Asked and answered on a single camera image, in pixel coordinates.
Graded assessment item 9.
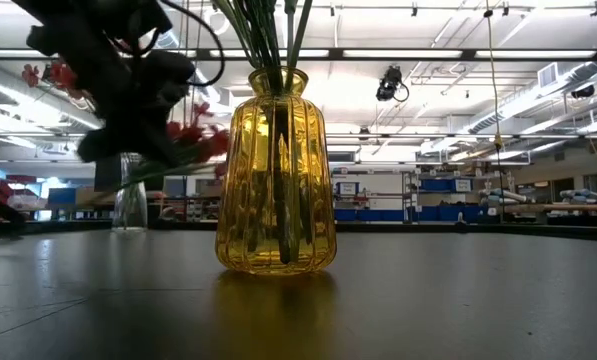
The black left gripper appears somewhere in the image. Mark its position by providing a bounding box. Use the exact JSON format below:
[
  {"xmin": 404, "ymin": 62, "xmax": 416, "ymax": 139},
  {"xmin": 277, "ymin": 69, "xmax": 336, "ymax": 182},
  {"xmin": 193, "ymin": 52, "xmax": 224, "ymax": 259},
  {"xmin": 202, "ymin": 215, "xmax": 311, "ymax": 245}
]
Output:
[{"xmin": 76, "ymin": 48, "xmax": 199, "ymax": 170}]

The red flower bunch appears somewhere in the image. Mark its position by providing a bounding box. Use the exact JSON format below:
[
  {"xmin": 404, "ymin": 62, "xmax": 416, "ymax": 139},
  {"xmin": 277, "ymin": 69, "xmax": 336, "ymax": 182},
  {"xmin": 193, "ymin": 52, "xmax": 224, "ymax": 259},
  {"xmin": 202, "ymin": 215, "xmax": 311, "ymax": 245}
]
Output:
[
  {"xmin": 120, "ymin": 101, "xmax": 231, "ymax": 191},
  {"xmin": 20, "ymin": 62, "xmax": 92, "ymax": 101}
]

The pinkish white flower bunch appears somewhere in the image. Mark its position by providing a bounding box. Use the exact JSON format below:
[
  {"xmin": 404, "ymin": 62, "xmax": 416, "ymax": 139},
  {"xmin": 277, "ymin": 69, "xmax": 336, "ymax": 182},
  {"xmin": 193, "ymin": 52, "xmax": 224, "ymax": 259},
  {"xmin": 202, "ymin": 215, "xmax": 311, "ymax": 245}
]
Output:
[{"xmin": 250, "ymin": 0, "xmax": 292, "ymax": 266}]

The clear glass vase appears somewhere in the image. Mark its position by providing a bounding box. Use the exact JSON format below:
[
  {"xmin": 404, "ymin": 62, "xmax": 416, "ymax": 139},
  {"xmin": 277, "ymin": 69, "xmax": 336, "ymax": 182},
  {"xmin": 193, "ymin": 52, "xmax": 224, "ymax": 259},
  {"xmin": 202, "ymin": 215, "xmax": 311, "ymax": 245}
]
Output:
[{"xmin": 110, "ymin": 151, "xmax": 150, "ymax": 233}]

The amber ribbed glass vase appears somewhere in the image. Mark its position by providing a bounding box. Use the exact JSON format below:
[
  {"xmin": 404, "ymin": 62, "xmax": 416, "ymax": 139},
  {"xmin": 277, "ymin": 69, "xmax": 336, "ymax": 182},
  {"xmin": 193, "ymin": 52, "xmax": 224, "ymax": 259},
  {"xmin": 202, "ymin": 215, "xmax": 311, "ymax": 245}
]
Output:
[{"xmin": 214, "ymin": 66, "xmax": 339, "ymax": 276}]

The blue storage bin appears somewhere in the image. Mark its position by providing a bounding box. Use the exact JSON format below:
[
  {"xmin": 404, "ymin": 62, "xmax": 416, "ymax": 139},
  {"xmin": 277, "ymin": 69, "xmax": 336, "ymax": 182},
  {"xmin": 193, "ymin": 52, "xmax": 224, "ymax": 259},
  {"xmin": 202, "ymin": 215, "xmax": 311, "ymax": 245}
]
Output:
[{"xmin": 333, "ymin": 208, "xmax": 404, "ymax": 223}]

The metal shelf with blue bins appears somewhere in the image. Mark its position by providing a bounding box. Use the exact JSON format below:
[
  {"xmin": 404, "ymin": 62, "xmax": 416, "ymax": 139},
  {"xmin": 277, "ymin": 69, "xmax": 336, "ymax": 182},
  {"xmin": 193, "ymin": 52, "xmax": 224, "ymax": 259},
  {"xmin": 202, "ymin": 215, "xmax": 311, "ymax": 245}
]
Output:
[{"xmin": 402, "ymin": 167, "xmax": 517, "ymax": 225}]

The wooden workbench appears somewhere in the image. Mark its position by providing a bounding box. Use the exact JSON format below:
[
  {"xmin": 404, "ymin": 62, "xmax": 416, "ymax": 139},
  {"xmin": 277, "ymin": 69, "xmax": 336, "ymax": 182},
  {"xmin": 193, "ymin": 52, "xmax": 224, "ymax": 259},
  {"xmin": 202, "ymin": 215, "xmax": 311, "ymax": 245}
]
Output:
[{"xmin": 497, "ymin": 203, "xmax": 597, "ymax": 214}]

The black ceiling-mounted camera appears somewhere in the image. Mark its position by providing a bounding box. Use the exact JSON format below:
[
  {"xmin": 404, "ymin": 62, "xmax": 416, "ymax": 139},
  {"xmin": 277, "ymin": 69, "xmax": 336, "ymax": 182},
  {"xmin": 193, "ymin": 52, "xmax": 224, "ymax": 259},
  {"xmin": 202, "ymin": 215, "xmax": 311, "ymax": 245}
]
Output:
[{"xmin": 375, "ymin": 64, "xmax": 411, "ymax": 104}]

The yellow hanging cable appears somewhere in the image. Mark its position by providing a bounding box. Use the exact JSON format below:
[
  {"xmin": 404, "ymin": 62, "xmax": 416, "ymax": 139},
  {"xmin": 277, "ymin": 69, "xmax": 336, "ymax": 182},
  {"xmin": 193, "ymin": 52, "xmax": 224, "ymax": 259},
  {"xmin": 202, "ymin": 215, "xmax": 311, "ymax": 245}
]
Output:
[{"xmin": 483, "ymin": 0, "xmax": 505, "ymax": 224}]

